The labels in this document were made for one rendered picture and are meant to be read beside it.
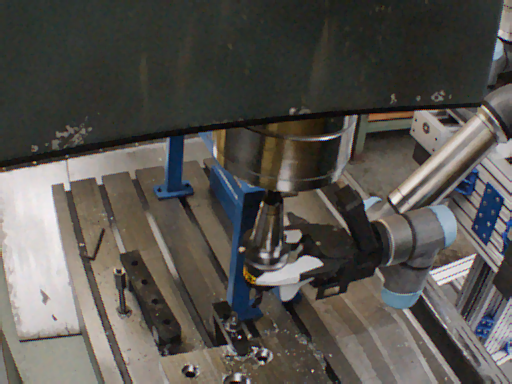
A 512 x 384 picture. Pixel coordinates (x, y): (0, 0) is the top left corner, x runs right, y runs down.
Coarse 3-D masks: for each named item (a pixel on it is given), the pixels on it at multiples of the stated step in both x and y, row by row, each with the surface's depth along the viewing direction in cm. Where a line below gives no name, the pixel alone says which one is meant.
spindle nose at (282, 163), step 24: (312, 120) 62; (336, 120) 63; (216, 144) 69; (240, 144) 66; (264, 144) 64; (288, 144) 64; (312, 144) 64; (336, 144) 66; (240, 168) 67; (264, 168) 66; (288, 168) 65; (312, 168) 66; (336, 168) 68
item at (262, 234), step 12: (264, 204) 77; (276, 204) 77; (264, 216) 78; (276, 216) 78; (264, 228) 78; (276, 228) 79; (252, 240) 80; (264, 240) 79; (276, 240) 79; (264, 252) 80
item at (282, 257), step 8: (248, 232) 83; (248, 240) 82; (248, 248) 81; (288, 248) 81; (248, 256) 80; (256, 256) 79; (264, 256) 80; (272, 256) 80; (280, 256) 80; (288, 256) 83; (248, 264) 81; (256, 264) 81; (264, 264) 80; (272, 264) 81; (280, 264) 81
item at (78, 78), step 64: (0, 0) 37; (64, 0) 39; (128, 0) 42; (192, 0) 44; (256, 0) 46; (320, 0) 48; (384, 0) 51; (448, 0) 53; (0, 64) 40; (64, 64) 43; (128, 64) 45; (192, 64) 48; (256, 64) 50; (320, 64) 53; (384, 64) 55; (448, 64) 58; (0, 128) 43; (64, 128) 46; (128, 128) 49; (192, 128) 52
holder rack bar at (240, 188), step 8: (200, 136) 126; (208, 136) 122; (208, 144) 122; (216, 160) 119; (224, 176) 116; (232, 176) 112; (232, 184) 113; (240, 184) 110; (248, 184) 110; (240, 192) 110; (248, 192) 108; (256, 192) 109; (240, 200) 110; (248, 200) 109; (256, 200) 110
